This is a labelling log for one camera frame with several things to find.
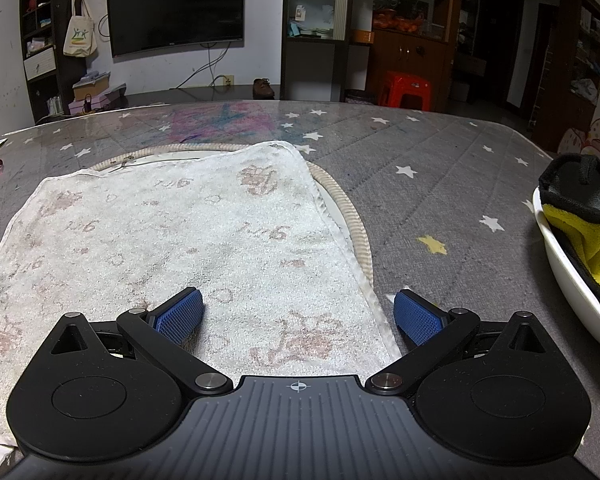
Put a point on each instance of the brown wooden cabinet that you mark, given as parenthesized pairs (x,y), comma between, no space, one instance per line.
(405,55)

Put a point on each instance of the cluttered wooden side shelf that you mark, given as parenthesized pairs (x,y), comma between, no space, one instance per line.
(587,60)

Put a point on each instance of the black television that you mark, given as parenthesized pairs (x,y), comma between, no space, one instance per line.
(175,7)

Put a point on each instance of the yellow black-edged cleaning cloth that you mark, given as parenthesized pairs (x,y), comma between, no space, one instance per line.
(587,232)

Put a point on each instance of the glass display cabinet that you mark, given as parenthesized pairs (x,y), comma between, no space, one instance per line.
(310,60)

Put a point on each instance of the dark low television console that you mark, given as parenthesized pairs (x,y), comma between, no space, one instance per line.
(200,96)

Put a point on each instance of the beige tote bag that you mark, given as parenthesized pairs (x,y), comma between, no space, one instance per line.
(80,35)

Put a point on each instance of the grey star-print table cover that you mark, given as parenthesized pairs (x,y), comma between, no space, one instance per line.
(430,135)

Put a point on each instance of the white patterned towel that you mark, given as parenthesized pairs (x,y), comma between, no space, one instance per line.
(180,230)

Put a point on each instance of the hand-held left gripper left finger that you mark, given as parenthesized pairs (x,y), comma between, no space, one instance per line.
(177,317)

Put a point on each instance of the dark patterned wastebasket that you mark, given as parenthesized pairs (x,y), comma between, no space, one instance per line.
(361,97)

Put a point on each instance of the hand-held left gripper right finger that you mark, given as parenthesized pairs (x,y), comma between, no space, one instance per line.
(420,317)

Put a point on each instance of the brown shoe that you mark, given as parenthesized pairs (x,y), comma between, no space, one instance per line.
(263,90)

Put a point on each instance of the polka-dot play tent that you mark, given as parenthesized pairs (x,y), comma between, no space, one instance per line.
(597,142)

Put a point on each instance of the red plastic stool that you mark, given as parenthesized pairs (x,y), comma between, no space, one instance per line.
(405,87)

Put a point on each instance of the white bowl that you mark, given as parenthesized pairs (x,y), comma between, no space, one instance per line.
(572,300)

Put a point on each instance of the dark open bookshelf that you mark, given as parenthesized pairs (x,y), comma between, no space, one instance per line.
(62,10)

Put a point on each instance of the pink gift box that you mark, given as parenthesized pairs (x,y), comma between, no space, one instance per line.
(92,104)

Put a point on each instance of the tan cardboard box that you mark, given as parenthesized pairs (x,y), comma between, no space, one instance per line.
(91,88)

